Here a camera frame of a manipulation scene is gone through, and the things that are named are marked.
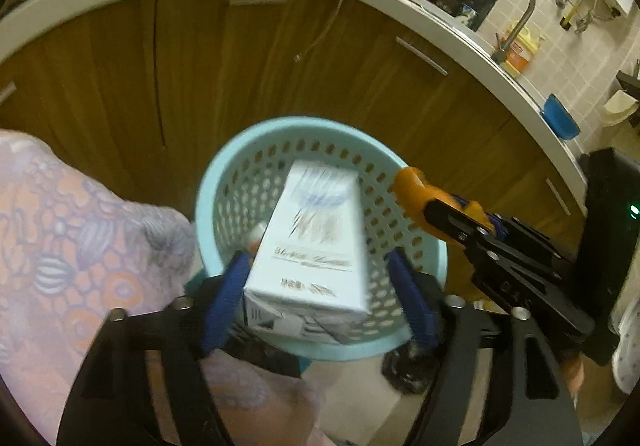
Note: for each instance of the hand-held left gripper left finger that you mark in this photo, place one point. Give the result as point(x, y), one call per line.
point(225, 308)

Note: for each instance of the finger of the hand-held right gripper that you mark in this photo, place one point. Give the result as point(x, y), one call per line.
point(520, 233)
point(455, 223)

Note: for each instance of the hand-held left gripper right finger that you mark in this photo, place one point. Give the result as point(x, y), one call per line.
point(411, 301)

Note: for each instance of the white printed carton box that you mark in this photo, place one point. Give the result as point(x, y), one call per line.
point(310, 251)

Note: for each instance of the light blue plastic basket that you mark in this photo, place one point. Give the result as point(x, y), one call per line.
point(220, 176)

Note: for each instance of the person's right forearm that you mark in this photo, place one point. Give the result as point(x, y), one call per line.
point(574, 376)

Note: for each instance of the dark crumpled bag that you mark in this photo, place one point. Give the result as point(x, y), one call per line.
point(410, 371)

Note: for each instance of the white dotted garment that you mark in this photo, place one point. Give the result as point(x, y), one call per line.
point(630, 351)

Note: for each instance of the blue bowl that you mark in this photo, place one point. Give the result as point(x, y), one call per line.
point(560, 119)

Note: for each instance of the cream plastic scoop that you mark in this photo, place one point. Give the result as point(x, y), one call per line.
point(620, 109)

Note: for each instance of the floral pink tablecloth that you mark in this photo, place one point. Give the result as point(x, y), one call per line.
point(75, 251)

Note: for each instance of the yellow detergent bottle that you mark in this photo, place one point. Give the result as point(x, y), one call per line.
point(522, 51)

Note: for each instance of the small printed cup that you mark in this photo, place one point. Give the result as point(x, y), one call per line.
point(469, 14)

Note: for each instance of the metal faucet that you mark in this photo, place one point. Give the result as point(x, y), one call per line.
point(527, 1)

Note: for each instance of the wooden base cabinet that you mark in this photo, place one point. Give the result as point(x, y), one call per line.
point(150, 76)

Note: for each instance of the dark wall rack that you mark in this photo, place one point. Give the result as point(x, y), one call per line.
point(630, 81)

